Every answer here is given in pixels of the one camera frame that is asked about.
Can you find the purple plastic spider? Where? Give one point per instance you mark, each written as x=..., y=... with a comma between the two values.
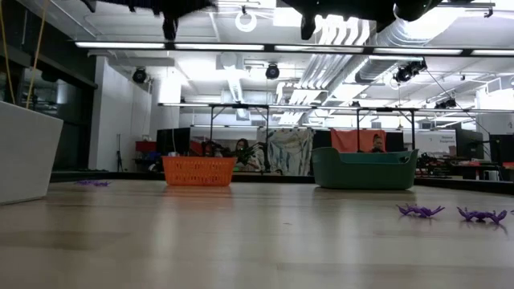
x=102, y=184
x=421, y=211
x=482, y=216
x=86, y=183

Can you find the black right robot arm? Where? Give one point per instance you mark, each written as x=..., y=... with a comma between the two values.
x=417, y=8

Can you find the green plastic bin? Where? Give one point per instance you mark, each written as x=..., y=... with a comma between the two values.
x=363, y=172

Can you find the paint-stained plastic sheet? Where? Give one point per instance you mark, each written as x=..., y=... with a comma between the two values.
x=289, y=152

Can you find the overhead LED light bar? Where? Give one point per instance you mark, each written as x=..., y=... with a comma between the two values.
x=269, y=47

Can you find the clear plastic bin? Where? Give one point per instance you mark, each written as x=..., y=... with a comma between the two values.
x=24, y=152

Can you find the black computer monitor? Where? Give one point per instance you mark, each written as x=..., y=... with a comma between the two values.
x=469, y=143
x=502, y=148
x=172, y=140

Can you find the black ceiling camera cluster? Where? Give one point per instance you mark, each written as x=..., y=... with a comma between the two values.
x=407, y=71

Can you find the white mug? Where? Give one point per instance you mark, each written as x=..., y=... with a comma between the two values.
x=490, y=175

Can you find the red plastic mesh basket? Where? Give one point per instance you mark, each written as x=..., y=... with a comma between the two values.
x=198, y=172

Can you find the black background rig frame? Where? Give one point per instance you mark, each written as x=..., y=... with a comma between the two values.
x=413, y=128
x=211, y=128

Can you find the red storage box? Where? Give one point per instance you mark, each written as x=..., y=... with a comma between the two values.
x=145, y=146

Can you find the black ceiling spotlight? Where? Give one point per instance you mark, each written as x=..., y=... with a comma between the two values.
x=272, y=71
x=139, y=75

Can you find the silver ceiling duct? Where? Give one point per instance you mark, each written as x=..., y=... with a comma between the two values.
x=381, y=64

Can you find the person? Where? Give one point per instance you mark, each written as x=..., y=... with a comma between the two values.
x=378, y=143
x=243, y=152

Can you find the orange hanging cloth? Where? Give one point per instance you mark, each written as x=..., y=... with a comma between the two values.
x=345, y=140

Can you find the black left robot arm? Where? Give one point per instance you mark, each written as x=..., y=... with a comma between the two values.
x=104, y=3

